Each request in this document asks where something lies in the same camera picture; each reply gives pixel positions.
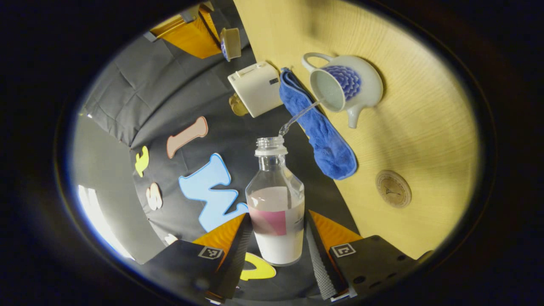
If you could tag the white blue-patterned teacup lid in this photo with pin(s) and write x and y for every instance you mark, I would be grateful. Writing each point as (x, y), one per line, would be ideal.
(230, 43)

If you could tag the brown toast slice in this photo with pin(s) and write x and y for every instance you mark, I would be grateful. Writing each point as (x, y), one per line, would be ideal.
(238, 106)

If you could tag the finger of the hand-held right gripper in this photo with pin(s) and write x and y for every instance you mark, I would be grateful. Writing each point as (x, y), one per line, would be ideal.
(187, 36)

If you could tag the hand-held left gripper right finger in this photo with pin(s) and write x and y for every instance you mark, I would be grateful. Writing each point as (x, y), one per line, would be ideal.
(318, 263)

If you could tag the white blue-patterned teacup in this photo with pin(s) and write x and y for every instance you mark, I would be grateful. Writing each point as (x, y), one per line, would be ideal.
(365, 89)

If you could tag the black backdrop cloth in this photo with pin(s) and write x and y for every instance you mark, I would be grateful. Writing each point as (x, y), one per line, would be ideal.
(127, 85)

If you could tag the clear plastic water bottle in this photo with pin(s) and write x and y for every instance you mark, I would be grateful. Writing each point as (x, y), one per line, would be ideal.
(276, 204)

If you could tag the white toaster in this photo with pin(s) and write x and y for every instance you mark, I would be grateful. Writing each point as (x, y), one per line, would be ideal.
(255, 87)

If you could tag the round brown coaster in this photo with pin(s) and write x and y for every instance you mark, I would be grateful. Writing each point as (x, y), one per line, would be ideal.
(393, 189)

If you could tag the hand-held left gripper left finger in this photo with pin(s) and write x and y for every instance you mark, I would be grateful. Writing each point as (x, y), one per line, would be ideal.
(233, 263)

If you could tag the blue towel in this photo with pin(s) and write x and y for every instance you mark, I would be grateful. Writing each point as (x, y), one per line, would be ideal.
(327, 144)

